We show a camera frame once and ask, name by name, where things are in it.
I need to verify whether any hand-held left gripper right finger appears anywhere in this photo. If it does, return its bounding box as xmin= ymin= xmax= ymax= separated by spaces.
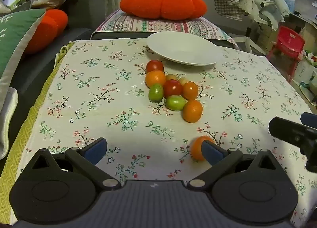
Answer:
xmin=187 ymin=140 xmax=285 ymax=191

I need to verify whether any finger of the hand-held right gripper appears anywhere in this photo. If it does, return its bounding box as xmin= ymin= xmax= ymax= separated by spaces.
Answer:
xmin=269 ymin=116 xmax=317 ymax=172
xmin=300 ymin=112 xmax=317 ymax=129

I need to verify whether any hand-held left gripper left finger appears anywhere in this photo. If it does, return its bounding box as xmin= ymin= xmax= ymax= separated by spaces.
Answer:
xmin=21 ymin=137 xmax=122 ymax=191

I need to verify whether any orange tomato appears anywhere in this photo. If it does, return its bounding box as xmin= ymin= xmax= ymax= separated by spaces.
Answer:
xmin=182 ymin=82 xmax=199 ymax=101
xmin=145 ymin=70 xmax=166 ymax=88
xmin=183 ymin=100 xmax=203 ymax=123

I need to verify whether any green lime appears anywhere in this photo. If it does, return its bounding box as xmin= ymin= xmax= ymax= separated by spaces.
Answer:
xmin=149 ymin=83 xmax=164 ymax=103
xmin=165 ymin=95 xmax=187 ymax=111

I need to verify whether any red tomato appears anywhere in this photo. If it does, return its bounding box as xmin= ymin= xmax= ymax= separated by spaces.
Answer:
xmin=163 ymin=79 xmax=183 ymax=98
xmin=146 ymin=60 xmax=164 ymax=73

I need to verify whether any white plate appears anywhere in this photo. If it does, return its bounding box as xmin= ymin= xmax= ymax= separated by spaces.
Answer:
xmin=147 ymin=31 xmax=224 ymax=66

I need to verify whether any white plastic bag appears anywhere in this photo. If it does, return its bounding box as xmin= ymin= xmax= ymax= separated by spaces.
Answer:
xmin=293 ymin=59 xmax=317 ymax=88

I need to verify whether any floral tablecloth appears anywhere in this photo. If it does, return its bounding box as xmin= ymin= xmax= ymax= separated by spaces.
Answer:
xmin=15 ymin=37 xmax=317 ymax=228

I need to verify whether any yellow-green patterned mat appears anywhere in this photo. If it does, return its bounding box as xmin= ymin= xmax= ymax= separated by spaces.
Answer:
xmin=0 ymin=45 xmax=73 ymax=225

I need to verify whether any red plastic chair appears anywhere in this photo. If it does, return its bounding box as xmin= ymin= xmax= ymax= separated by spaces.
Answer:
xmin=267 ymin=25 xmax=306 ymax=83

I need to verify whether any white cushion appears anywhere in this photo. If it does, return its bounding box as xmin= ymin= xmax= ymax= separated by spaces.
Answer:
xmin=0 ymin=86 xmax=19 ymax=160

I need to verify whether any orange plush cushion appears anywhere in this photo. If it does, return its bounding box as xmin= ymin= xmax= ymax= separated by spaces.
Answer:
xmin=24 ymin=9 xmax=69 ymax=54

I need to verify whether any striped patterned seat cushion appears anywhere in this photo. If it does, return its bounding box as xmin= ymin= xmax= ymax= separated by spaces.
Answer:
xmin=90 ymin=9 xmax=240 ymax=51

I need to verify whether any grey sofa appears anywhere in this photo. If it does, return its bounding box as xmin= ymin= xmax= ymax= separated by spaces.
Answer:
xmin=0 ymin=0 xmax=107 ymax=166

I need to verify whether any green pillow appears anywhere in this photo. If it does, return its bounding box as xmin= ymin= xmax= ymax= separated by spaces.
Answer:
xmin=0 ymin=8 xmax=47 ymax=111

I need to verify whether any orange knitted pumpkin cushion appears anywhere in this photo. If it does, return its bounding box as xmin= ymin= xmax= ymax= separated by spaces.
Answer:
xmin=119 ymin=0 xmax=207 ymax=20

